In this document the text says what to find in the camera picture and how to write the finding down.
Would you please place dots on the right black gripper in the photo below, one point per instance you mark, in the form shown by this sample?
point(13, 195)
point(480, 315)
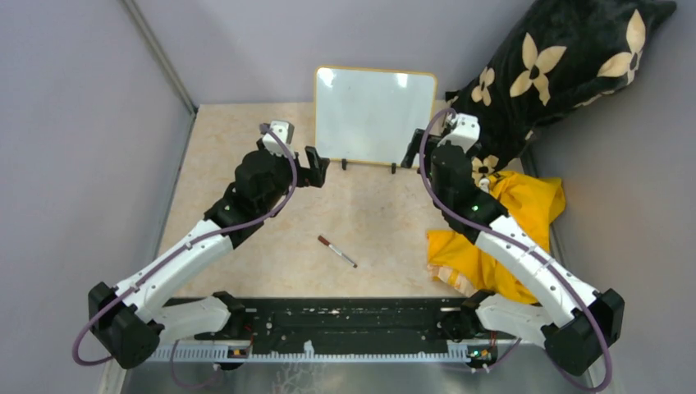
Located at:
point(414, 148)

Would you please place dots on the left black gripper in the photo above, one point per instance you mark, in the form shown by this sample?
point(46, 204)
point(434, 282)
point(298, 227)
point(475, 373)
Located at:
point(304, 177)

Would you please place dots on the yellow framed whiteboard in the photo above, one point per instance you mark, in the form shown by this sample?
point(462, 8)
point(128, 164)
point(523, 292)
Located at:
point(369, 115)

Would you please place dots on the white marker pen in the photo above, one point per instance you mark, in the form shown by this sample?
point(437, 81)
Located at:
point(344, 256)

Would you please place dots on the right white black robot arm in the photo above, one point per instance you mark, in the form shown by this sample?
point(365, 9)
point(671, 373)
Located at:
point(572, 321)

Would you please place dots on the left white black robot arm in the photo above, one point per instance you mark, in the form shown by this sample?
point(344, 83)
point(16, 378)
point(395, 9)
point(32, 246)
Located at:
point(132, 318)

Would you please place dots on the black floral pillow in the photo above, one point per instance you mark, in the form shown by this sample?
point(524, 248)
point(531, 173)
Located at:
point(559, 57)

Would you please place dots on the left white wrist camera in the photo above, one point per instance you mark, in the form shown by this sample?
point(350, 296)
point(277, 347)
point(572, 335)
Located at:
point(277, 137)

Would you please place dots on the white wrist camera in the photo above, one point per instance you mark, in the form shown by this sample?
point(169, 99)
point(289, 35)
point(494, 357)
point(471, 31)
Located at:
point(277, 137)
point(464, 131)

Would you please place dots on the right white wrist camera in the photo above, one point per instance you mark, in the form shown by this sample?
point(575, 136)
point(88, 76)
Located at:
point(464, 131)

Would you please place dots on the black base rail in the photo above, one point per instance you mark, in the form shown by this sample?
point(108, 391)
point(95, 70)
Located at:
point(340, 326)

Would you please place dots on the aluminium corner post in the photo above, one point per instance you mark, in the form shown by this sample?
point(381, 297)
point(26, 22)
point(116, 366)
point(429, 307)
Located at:
point(158, 54)

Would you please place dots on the white toothed cable strip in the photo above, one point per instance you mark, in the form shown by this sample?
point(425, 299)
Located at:
point(224, 353)

